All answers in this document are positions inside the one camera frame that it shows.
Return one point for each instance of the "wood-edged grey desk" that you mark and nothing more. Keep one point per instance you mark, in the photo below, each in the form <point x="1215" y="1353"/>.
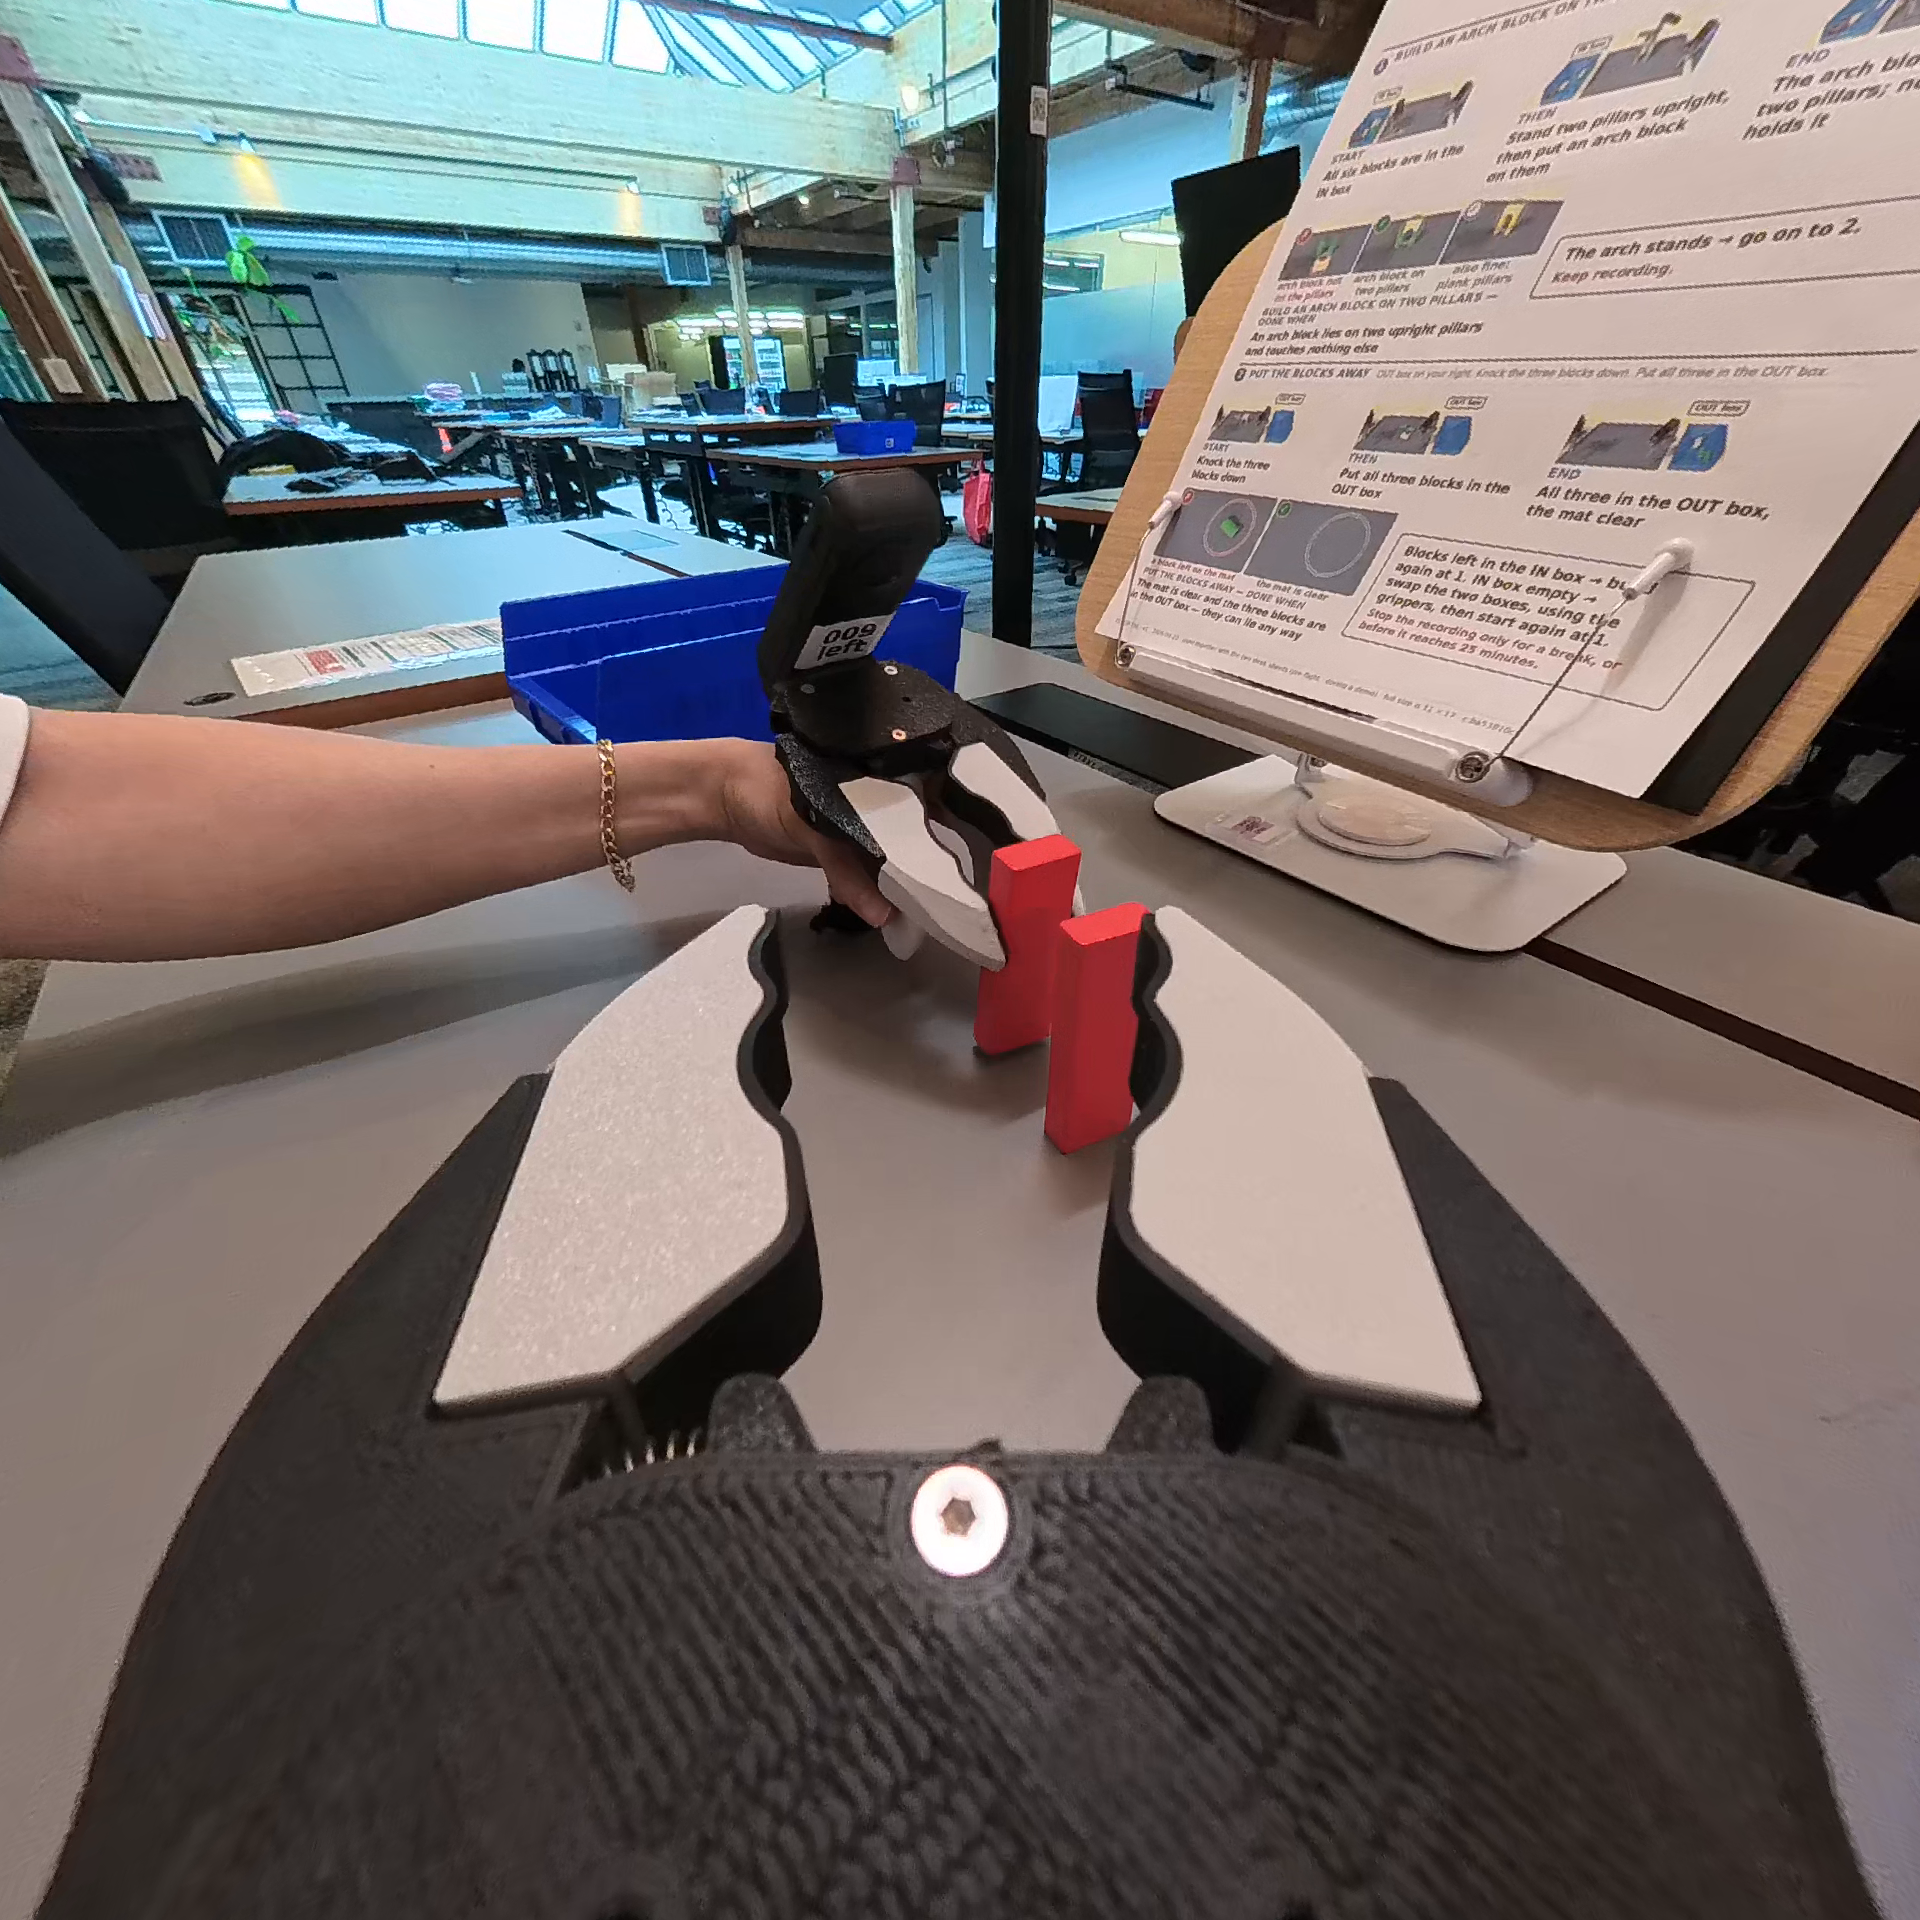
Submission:
<point x="377" y="586"/>

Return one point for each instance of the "black monitor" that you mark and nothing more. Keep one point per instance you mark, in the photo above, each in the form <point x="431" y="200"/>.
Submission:
<point x="1225" y="210"/>

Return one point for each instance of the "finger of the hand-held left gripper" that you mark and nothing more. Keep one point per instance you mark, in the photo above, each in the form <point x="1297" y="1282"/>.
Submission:
<point x="998" y="796"/>
<point x="923" y="870"/>

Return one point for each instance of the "person's left hand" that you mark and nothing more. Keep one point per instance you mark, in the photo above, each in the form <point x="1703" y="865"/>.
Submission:
<point x="773" y="810"/>

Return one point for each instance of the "blue plastic bin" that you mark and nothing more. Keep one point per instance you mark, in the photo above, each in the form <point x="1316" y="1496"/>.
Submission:
<point x="630" y="660"/>
<point x="874" y="436"/>

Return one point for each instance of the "black pillar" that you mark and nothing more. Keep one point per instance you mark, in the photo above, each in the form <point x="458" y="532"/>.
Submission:
<point x="1021" y="300"/>

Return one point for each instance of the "instruction sheet on wooden stand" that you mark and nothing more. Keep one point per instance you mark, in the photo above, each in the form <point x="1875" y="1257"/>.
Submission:
<point x="1426" y="886"/>

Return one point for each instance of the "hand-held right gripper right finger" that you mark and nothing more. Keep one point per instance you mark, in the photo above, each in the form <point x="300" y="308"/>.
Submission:
<point x="1291" y="1201"/>

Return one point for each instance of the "red plank block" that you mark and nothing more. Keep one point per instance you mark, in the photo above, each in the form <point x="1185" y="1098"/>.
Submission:
<point x="1028" y="960"/>
<point x="1093" y="1036"/>

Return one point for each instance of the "printed instruction sheet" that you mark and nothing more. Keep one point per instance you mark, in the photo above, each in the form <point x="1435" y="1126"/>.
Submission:
<point x="1501" y="450"/>

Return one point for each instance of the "person's left forearm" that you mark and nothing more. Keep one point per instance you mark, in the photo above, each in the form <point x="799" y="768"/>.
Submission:
<point x="300" y="810"/>

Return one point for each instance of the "label sheet in plastic sleeve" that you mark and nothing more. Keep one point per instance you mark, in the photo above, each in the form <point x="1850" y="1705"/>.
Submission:
<point x="361" y="657"/>

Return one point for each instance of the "black partition panel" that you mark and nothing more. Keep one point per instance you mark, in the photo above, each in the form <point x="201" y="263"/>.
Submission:
<point x="76" y="510"/>

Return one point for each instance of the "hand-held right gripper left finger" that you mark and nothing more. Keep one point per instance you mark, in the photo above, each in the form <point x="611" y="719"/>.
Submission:
<point x="630" y="1201"/>

